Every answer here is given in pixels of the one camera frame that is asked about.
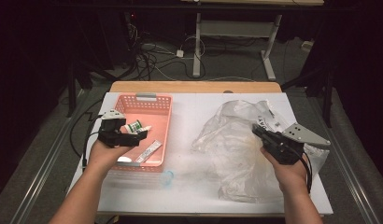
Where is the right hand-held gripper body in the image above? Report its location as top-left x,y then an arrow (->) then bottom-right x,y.
261,121 -> 332,166

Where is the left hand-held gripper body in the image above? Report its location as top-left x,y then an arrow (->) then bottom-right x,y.
97,108 -> 141,148

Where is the white ointment tube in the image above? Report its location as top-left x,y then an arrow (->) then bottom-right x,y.
135,139 -> 163,163

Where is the pink plastic basket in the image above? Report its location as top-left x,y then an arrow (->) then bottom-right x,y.
105,92 -> 174,174

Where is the clear plastic bag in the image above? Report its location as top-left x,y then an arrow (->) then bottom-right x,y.
191,99 -> 331,203

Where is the person's left hand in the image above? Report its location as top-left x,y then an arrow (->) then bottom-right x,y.
86,138 -> 135,178

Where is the person's right hand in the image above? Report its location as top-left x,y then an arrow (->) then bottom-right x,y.
260,147 -> 309,195

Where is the white board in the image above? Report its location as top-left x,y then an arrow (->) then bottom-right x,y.
66,91 -> 333,216

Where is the black stand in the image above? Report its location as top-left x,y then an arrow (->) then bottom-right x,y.
66,62 -> 119,119
281,66 -> 333,129

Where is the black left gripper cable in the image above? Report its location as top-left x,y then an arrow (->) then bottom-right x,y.
81,115 -> 104,172

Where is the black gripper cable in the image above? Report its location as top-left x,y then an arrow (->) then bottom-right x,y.
81,115 -> 104,172
291,146 -> 314,194

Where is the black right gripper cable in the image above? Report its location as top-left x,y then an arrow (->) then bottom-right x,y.
291,146 -> 314,194

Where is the black floor cable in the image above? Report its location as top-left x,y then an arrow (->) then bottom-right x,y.
69,97 -> 104,158

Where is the metal floor rail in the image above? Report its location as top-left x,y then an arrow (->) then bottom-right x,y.
8,90 -> 88,224
300,96 -> 382,224

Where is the tangle of floor cables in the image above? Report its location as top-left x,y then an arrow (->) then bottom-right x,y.
127,21 -> 209,82

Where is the white table frame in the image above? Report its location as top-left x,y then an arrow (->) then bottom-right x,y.
179,0 -> 325,82

